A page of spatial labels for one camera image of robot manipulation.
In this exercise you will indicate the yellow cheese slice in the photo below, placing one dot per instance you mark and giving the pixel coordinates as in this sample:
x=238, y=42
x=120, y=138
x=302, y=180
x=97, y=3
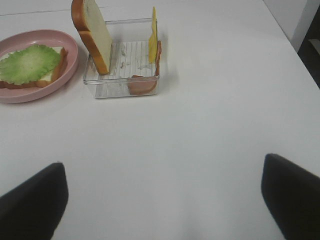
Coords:
x=153, y=39

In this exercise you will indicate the right clear plastic tray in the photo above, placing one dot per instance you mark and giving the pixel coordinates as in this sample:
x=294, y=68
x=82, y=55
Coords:
x=129, y=56

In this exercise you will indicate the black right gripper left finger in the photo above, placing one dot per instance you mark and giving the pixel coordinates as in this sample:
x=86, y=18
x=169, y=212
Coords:
x=33, y=209

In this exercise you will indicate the bread slice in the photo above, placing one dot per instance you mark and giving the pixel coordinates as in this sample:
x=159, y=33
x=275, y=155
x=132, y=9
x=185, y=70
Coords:
x=50, y=77
x=90, y=25

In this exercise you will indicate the green lettuce leaf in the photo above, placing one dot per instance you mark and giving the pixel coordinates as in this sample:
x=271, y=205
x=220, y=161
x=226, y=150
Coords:
x=27, y=62

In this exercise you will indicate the dark furniture beside table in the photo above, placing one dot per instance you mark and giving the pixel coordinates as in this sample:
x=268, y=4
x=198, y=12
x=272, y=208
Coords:
x=307, y=53

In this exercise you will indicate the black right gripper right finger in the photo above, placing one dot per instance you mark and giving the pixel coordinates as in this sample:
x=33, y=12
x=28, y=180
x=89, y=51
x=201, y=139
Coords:
x=292, y=196

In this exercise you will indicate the pink round plate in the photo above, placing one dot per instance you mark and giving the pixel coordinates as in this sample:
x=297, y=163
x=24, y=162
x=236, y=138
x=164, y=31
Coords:
x=43, y=87

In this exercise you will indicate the bacon strip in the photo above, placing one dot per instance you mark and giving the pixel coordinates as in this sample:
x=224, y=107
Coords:
x=138, y=85

